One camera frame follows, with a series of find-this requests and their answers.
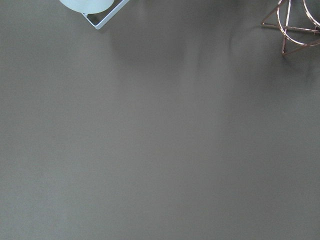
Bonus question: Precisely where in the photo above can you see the copper wire bottle basket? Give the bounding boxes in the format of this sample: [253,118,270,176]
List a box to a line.
[260,0,320,56]

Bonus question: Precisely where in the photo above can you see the white cup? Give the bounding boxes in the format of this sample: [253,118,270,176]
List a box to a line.
[60,0,114,14]

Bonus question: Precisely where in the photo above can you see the white wire cup rack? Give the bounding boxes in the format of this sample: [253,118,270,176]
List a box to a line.
[82,0,130,30]

